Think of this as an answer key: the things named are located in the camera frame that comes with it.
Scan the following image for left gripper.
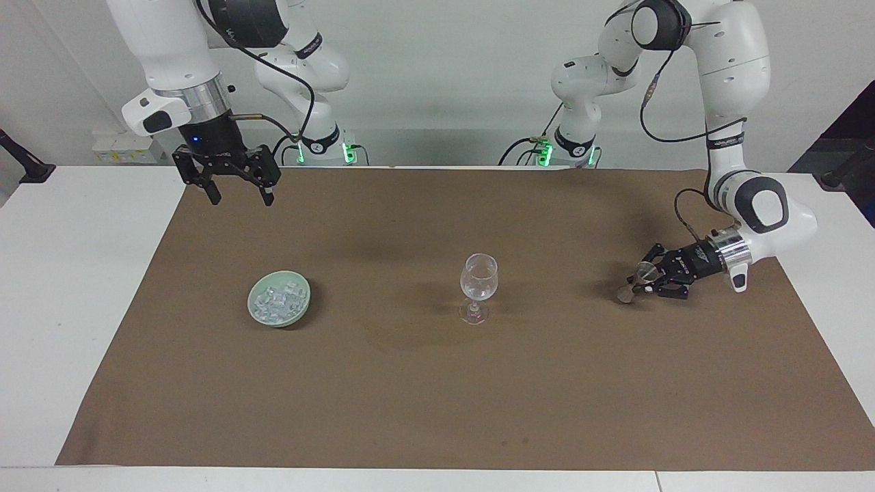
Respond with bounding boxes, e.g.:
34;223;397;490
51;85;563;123
629;241;721;301

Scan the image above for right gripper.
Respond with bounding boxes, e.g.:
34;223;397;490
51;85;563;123
172;111;282;208

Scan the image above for clear ice cubes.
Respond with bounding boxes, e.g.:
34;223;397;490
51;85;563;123
252;284;306;320

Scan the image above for clear stemmed wine glass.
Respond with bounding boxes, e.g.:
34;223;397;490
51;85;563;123
459;253;500;325

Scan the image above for pale green bowl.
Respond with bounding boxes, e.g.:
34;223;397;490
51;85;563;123
247;270;312;329

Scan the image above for black stand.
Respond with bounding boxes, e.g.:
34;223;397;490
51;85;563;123
0;128;57;185
819;135;875;193

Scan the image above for black cable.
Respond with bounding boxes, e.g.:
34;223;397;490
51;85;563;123
195;0;317;165
497;102;565;167
639;19;748;245

